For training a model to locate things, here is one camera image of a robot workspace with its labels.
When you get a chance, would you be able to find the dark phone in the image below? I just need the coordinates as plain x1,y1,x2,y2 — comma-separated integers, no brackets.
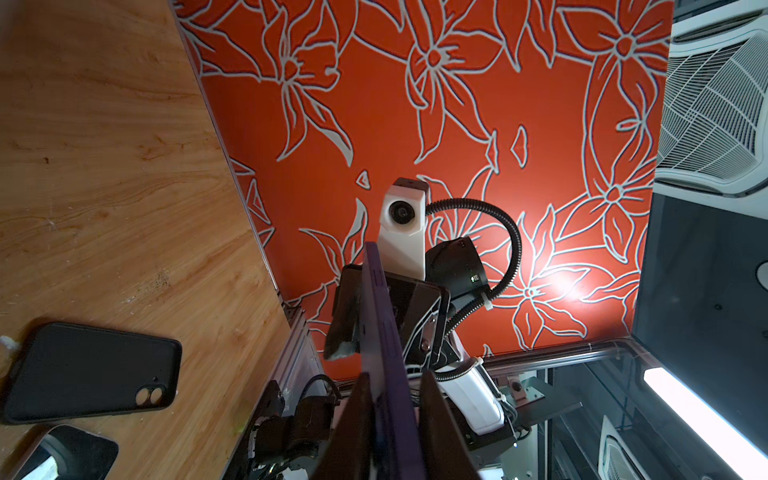
359,242,427,479

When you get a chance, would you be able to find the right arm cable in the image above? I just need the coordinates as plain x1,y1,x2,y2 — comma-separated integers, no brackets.
424,198,523,337

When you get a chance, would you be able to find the black phone lower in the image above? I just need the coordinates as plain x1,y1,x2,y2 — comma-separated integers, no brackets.
5,424,119,480

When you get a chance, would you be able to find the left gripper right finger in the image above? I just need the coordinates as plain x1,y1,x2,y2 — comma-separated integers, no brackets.
419,371,480,480

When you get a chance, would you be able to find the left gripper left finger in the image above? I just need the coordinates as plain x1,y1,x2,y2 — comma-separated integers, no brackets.
311,373,375,480

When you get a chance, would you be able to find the ceiling light strip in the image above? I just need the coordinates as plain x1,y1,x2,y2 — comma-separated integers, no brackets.
643,367,767,479

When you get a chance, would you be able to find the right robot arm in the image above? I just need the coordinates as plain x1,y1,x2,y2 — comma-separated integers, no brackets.
307,239,508,437

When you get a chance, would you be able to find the black phone case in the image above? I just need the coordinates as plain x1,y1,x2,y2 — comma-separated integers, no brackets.
1,321,183,425

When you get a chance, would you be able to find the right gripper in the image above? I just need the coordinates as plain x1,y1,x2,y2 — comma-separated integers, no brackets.
323,265,452,368

